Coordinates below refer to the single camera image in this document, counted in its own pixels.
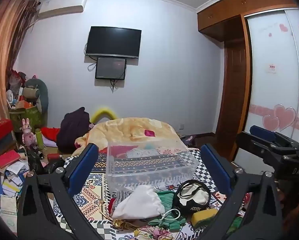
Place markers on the red cloth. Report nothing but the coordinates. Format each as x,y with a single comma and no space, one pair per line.
50,133

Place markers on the pink rabbit toy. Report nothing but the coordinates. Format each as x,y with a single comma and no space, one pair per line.
27,132

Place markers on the black and white pouch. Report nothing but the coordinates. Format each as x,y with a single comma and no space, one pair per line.
193,197

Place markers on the green cylinder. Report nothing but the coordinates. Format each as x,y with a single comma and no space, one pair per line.
38,140

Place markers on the white and red paper label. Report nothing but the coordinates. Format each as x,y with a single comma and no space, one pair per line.
272,68

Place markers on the white wall socket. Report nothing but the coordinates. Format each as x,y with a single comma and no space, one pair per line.
180,126

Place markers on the red plastic bag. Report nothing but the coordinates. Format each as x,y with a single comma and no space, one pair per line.
15,80

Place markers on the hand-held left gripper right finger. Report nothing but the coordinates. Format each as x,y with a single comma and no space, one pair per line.
215,170

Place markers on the yellow sponge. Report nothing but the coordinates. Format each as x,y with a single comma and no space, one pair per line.
204,218

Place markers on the white cloth pouch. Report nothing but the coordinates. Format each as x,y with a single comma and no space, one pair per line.
139,202

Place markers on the patterned bed sheet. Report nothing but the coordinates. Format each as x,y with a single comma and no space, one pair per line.
94,192

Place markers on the dark purple garment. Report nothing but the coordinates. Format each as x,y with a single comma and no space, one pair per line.
73,130

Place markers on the wooden wardrobe with white doors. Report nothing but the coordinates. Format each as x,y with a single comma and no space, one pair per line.
272,55

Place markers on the white air conditioner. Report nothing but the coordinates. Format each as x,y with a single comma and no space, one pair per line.
62,5

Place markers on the small black monitor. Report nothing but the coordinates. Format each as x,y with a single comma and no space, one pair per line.
110,68

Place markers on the magenta cloth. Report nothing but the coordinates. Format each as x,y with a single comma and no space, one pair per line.
118,151

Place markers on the yellow fleece blanket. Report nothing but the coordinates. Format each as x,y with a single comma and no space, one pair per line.
124,130

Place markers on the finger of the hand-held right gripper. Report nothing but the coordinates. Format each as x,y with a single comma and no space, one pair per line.
262,131
254,143

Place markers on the black telescope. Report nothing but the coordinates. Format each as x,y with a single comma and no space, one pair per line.
34,152

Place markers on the clear plastic storage box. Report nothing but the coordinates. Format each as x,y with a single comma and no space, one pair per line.
152,165

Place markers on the red velvet pouch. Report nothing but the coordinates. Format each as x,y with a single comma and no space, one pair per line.
112,206

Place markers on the red box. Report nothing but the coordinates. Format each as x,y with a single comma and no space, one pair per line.
0,129

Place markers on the green knit cloth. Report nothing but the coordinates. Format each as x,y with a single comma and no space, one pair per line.
169,221

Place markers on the floral cloth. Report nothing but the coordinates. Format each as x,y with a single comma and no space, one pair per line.
153,233

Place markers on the brown striped curtain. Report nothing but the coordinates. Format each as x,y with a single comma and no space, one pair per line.
4,55

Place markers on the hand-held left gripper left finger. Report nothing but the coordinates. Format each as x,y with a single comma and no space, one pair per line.
83,170

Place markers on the red book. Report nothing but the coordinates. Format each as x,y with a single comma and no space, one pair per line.
7,158

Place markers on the green paper bag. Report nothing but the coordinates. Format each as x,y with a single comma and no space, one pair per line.
27,117

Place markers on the dark grey box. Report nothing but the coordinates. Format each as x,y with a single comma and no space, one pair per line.
0,143

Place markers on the purple bag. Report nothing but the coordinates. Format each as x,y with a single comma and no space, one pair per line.
189,140

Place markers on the pile of papers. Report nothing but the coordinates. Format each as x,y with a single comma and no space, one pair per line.
9,180

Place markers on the grey plush toy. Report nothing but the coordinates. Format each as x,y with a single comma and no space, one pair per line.
33,92

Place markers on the yellow foam noodle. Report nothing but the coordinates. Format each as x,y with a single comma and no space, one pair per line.
100,112

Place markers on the black wall television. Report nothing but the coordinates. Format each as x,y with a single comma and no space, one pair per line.
113,42

